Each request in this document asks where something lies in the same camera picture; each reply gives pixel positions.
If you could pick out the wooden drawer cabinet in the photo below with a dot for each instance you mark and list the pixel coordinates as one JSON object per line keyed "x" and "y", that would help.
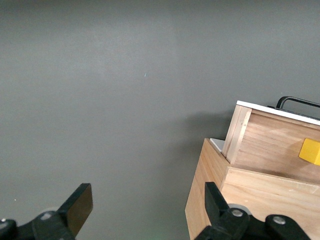
{"x": 262, "y": 200}

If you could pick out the yellow cube block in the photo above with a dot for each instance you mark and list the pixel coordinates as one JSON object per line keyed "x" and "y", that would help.
{"x": 310, "y": 151}

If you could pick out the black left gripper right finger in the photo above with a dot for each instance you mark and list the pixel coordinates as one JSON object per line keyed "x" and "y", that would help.
{"x": 225, "y": 217}

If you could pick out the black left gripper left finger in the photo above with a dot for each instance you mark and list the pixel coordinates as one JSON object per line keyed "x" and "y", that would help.
{"x": 75, "y": 210}

